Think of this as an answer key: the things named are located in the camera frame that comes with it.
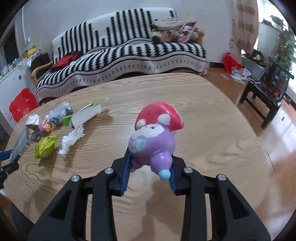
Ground red bear plastic stool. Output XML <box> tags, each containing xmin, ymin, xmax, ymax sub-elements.
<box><xmin>9</xmin><ymin>88</ymin><xmax>39</xmax><ymax>123</ymax></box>

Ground small pink doll toy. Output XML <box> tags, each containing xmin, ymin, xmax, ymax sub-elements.
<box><xmin>39</xmin><ymin>120</ymin><xmax>53</xmax><ymax>133</ymax></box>

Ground red bag on floor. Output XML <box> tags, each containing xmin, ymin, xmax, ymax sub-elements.
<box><xmin>223</xmin><ymin>52</ymin><xmax>243</xmax><ymax>74</ymax></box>

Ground purple mushroom toy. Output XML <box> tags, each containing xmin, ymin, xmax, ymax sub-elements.
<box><xmin>128</xmin><ymin>102</ymin><xmax>184</xmax><ymax>182</ymax></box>

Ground green white wrapper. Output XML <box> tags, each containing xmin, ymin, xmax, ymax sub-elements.
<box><xmin>62</xmin><ymin>101</ymin><xmax>101</xmax><ymax>128</ymax></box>

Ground white paper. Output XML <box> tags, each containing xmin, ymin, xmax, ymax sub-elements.
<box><xmin>26</xmin><ymin>114</ymin><xmax>41</xmax><ymax>131</ymax></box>

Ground red cloth on sofa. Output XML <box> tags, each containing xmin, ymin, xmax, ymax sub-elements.
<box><xmin>50</xmin><ymin>51</ymin><xmax>82</xmax><ymax>72</ymax></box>

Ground silver foil packet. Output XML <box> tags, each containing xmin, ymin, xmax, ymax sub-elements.
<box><xmin>9</xmin><ymin>127</ymin><xmax>30</xmax><ymax>163</ymax></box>

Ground plush toys on sofa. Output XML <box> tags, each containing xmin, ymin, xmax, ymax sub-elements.
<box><xmin>151</xmin><ymin>18</ymin><xmax>199</xmax><ymax>44</ymax></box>

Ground white cabinet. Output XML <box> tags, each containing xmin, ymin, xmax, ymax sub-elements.
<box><xmin>0</xmin><ymin>60</ymin><xmax>36</xmax><ymax>135</ymax></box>

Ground blue silver foil wrapper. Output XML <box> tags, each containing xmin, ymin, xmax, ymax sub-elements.
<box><xmin>30</xmin><ymin>131</ymin><xmax>48</xmax><ymax>141</ymax></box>

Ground dark wooden chair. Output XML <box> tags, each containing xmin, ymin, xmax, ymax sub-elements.
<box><xmin>239</xmin><ymin>57</ymin><xmax>294</xmax><ymax>129</ymax></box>

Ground yellow green snack bag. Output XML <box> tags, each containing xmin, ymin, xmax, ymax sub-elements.
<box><xmin>35</xmin><ymin>136</ymin><xmax>58</xmax><ymax>159</ymax></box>

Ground clear plastic bag ball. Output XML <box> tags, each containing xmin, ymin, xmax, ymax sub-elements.
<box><xmin>44</xmin><ymin>102</ymin><xmax>73</xmax><ymax>127</ymax></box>

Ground black white striped sofa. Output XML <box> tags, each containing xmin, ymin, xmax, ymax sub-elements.
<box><xmin>35</xmin><ymin>8</ymin><xmax>210</xmax><ymax>103</ymax></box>

